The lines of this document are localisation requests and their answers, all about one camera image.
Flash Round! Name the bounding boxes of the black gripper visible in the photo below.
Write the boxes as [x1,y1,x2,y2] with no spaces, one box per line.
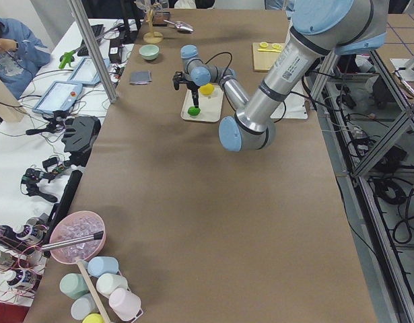
[178,71,199,108]

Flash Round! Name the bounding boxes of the yellow lemon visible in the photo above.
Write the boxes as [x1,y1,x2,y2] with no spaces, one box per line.
[199,83,214,96]

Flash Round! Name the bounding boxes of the green lime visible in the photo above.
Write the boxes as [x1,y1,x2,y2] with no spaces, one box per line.
[187,106,201,116]

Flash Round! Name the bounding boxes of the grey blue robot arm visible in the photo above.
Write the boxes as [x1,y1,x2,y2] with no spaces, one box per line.
[180,0,389,151]

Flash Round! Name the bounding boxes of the cream rabbit tray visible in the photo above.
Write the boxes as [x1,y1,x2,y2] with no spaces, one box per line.
[180,85,223,123]

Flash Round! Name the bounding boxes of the grey folded cloth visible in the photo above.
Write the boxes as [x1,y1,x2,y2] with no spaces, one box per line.
[129,71,151,85]

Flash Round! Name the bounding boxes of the mint green bowl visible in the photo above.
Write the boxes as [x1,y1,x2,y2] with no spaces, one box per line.
[139,44,160,61]

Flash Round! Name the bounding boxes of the metal scoop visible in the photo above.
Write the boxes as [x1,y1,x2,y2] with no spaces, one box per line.
[164,20,194,34]

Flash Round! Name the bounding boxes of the wooden banana stand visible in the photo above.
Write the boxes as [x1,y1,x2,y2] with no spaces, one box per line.
[135,0,164,44]

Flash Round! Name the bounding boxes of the bamboo cutting board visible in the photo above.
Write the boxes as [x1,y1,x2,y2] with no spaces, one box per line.
[252,42,285,72]

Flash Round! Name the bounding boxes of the yellow plastic knife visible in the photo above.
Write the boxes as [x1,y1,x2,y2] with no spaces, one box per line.
[257,48,282,53]

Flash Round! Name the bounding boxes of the teach pendant tablet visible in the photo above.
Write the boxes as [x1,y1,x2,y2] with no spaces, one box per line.
[32,81,83,114]
[67,57,100,87]

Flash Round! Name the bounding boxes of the black keyboard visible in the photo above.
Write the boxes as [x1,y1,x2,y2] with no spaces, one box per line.
[77,24,104,57]

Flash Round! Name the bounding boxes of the black device stand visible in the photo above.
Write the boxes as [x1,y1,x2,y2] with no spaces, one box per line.
[61,116,101,168]

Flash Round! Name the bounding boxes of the green toy figure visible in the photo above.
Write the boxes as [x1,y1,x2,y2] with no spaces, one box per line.
[59,50,75,69]

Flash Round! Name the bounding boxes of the metal tongs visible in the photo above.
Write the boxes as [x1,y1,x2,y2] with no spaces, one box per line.
[41,231,104,252]

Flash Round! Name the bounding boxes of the pink bowl of ice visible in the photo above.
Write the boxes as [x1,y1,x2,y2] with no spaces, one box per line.
[49,211,106,264]

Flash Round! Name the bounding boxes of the person in blue jacket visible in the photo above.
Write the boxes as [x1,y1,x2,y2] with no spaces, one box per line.
[0,17,51,99]

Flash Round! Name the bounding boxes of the blue plastic cup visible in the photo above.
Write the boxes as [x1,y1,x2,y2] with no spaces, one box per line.
[88,256,119,278]

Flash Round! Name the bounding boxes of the white plastic cup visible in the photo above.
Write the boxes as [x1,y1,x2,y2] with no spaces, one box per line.
[96,273,129,298]

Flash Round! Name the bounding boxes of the wooden stick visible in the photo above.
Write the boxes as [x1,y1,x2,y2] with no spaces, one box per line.
[75,258,111,323]

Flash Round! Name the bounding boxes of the pink plastic cup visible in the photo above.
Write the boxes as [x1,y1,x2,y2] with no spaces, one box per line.
[108,287,143,322]

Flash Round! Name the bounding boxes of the green plastic cup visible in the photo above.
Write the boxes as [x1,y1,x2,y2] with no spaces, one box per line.
[59,273,90,300]

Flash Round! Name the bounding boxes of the grey plastic cup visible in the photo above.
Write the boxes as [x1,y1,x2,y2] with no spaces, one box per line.
[71,293,99,320]

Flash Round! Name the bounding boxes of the yellow plastic cup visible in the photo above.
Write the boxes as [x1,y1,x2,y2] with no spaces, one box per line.
[82,313,104,323]

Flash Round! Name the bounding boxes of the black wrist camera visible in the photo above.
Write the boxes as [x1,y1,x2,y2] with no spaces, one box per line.
[172,71,184,91]

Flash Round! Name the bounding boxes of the aluminium frame post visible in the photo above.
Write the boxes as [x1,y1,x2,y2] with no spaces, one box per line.
[67,0,117,104]

